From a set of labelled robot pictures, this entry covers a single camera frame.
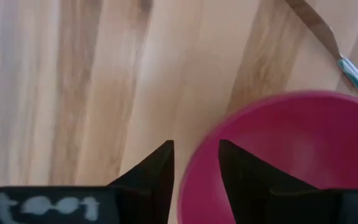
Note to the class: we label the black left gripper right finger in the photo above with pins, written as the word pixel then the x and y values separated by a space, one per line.
pixel 259 199

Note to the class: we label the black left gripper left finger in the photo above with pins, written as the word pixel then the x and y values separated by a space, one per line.
pixel 135 199

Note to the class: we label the pink bowl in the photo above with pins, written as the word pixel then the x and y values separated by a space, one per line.
pixel 291 130

